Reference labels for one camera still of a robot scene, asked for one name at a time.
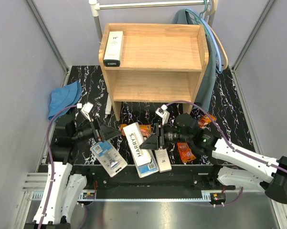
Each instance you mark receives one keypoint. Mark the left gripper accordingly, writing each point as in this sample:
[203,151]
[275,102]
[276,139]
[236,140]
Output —
[106,132]

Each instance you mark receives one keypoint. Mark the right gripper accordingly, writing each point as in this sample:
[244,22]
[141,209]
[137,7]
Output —
[152,142]

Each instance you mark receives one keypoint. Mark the white Harry's razor box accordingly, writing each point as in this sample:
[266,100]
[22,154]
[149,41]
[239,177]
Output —
[135,139]

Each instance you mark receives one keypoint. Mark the white h razor box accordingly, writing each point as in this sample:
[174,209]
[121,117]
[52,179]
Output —
[114,47]
[163,160]

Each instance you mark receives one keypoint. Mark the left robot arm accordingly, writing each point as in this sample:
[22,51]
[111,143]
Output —
[64,184]

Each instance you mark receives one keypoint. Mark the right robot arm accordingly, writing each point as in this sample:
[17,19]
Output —
[256,171]

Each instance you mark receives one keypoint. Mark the wooden two-tier shelf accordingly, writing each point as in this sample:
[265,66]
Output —
[160,63]

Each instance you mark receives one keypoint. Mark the white H razor box on shelf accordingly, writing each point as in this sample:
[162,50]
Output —
[114,47]

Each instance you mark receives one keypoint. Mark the orange razor pack horizontal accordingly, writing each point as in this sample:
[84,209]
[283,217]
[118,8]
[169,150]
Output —
[146,130]

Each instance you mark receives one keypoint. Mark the Gillette blister pack left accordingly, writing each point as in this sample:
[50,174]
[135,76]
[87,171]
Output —
[109,157]

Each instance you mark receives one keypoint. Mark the gillette blister pack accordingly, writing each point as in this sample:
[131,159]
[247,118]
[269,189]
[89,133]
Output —
[109,157]
[147,169]

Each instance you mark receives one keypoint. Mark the Gillette blister pack centre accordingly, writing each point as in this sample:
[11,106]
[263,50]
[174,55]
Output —
[147,169]

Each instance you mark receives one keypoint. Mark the orange razor pack lower right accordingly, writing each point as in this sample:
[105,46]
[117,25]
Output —
[185,152]

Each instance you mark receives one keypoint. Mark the orange razor pack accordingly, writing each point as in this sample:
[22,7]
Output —
[205,120]
[185,152]

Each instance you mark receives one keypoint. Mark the orange razor pack upper right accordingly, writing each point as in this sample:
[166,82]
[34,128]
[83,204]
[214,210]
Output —
[205,120]

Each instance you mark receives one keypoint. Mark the blue bucket hat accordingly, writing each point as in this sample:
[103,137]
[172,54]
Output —
[64,97]

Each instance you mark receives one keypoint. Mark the teal hanging garment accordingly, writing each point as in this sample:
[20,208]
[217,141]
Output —
[204,96]

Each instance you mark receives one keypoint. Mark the metal clothes rack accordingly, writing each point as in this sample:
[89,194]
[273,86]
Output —
[95,7]

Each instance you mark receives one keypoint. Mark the light blue hanger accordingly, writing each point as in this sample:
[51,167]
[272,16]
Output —
[218,56]

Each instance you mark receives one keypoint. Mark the green hanger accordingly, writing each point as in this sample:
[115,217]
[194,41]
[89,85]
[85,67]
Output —
[194,18]

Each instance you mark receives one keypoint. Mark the wooden hanger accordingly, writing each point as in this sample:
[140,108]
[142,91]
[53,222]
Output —
[209,17]

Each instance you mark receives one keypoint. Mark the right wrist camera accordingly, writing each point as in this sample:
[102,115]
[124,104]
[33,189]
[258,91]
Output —
[163,114]

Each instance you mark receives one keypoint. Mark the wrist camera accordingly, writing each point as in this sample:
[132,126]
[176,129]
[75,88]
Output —
[85,109]
[163,114]

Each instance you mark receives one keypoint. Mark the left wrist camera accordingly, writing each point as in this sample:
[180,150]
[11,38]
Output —
[85,109]

